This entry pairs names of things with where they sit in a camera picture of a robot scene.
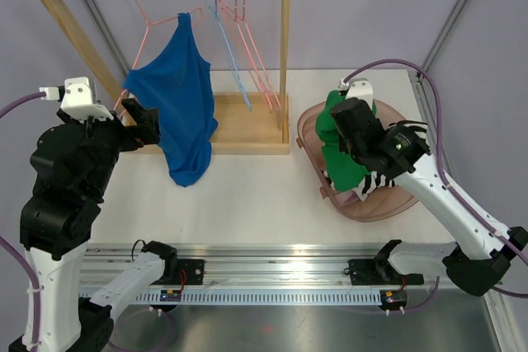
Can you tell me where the blue tank top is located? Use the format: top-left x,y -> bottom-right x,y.
124,13 -> 219,187

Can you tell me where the black white striped tank top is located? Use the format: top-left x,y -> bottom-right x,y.
321,120 -> 429,203

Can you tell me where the aluminium frame post right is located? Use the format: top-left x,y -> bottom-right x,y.
422,0 -> 470,72

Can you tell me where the pink translucent plastic basin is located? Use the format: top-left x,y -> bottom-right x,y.
296,102 -> 417,223

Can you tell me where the aluminium frame post left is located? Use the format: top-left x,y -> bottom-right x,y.
82,0 -> 130,77

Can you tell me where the aluminium frame post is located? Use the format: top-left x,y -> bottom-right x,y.
422,0 -> 470,72
82,0 -> 130,77

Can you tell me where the wooden clothes rack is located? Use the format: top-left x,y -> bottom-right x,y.
40,0 -> 290,155

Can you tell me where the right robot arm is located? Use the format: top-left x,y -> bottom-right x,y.
330,97 -> 527,297

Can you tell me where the purple cable loop on floor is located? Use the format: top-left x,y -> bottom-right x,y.
107,308 -> 177,352

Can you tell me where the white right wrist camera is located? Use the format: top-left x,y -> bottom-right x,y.
338,78 -> 374,107

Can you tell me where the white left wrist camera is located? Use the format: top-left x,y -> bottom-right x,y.
39,77 -> 114,122

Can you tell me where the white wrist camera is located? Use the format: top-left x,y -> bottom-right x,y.
338,78 -> 374,107
39,77 -> 114,122

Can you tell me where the light blue wire hanger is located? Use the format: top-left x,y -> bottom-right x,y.
207,0 -> 252,111

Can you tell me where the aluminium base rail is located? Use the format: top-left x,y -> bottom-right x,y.
79,244 -> 402,306

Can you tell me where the pale pink tank top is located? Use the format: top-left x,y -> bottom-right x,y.
330,190 -> 359,208

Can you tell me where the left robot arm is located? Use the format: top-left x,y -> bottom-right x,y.
10,99 -> 178,351

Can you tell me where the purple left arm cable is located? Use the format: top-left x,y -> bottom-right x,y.
0,92 -> 45,349

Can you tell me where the green tank top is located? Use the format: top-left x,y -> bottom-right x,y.
314,88 -> 379,193

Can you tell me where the pink wire hanger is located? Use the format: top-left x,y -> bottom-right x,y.
233,0 -> 281,112

